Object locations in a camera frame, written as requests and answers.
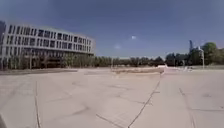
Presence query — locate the large white multi-storey building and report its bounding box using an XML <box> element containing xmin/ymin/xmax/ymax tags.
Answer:
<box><xmin>0</xmin><ymin>21</ymin><xmax>97</xmax><ymax>70</ymax></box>

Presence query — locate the low raised sandy bed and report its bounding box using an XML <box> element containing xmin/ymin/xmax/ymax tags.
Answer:
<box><xmin>110</xmin><ymin>66</ymin><xmax>165</xmax><ymax>74</ymax></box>

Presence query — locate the white vehicle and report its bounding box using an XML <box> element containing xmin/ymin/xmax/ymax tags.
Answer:
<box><xmin>157</xmin><ymin>64</ymin><xmax>169</xmax><ymax>69</ymax></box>

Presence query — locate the row of green trees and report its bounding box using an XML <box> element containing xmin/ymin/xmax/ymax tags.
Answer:
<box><xmin>6</xmin><ymin>41</ymin><xmax>224</xmax><ymax>69</ymax></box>

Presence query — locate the pale lamp pole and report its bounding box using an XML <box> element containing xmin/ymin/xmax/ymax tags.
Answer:
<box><xmin>198</xmin><ymin>46</ymin><xmax>206</xmax><ymax>70</ymax></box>

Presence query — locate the pale concrete slab plaza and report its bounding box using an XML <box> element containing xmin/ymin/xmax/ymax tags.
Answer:
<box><xmin>0</xmin><ymin>67</ymin><xmax>224</xmax><ymax>128</ymax></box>

